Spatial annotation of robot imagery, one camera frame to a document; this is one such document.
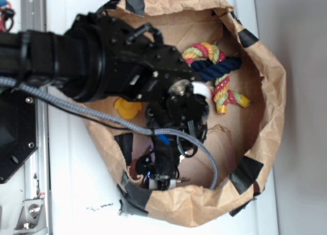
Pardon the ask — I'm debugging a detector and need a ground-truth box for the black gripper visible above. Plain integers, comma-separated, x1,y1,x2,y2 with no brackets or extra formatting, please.
135,102,207,191

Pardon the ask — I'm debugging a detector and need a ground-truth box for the silver key bunch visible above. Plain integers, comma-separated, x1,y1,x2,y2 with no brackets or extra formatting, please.
143,153,191,189

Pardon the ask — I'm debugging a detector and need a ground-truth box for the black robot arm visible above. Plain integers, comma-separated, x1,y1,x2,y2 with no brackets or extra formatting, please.
1,13,211,191

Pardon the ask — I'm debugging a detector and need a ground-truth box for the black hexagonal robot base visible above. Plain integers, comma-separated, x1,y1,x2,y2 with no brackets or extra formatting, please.
1,90,38,184

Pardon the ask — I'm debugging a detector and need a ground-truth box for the yellow rubber duck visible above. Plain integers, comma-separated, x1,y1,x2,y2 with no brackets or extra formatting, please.
114,98,143,120

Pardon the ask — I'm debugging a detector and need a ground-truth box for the brown paper bag container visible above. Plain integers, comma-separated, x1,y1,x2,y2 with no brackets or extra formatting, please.
85,0,286,227

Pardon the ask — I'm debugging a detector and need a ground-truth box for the grey braided cable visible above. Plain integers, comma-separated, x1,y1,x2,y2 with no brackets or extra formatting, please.
0,76,220,190

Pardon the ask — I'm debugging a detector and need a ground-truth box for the multicolour knotted rope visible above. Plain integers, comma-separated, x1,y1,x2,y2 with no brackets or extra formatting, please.
181,42,251,116

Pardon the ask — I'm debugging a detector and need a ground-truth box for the navy blue rope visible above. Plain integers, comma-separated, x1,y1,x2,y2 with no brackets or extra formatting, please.
190,56,243,83

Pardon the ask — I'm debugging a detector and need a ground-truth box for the metal corner bracket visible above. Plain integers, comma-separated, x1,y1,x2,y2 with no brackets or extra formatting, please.
14,199,48,234

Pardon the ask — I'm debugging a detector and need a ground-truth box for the aluminium rail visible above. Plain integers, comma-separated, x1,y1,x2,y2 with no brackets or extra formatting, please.
19,0,52,234

